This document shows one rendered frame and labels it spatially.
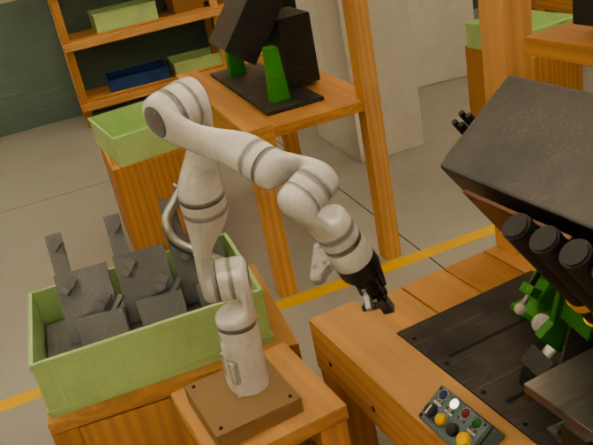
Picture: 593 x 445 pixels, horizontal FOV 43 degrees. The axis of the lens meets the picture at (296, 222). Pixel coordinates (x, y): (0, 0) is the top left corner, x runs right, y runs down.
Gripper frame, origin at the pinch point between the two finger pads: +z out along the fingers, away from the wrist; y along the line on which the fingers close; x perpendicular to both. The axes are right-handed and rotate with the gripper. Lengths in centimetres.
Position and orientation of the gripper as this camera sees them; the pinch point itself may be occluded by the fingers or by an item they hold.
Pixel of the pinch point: (386, 305)
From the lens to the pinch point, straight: 140.4
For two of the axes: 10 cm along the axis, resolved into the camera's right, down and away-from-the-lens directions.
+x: -8.8, 2.7, 4.0
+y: 1.0, -7.1, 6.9
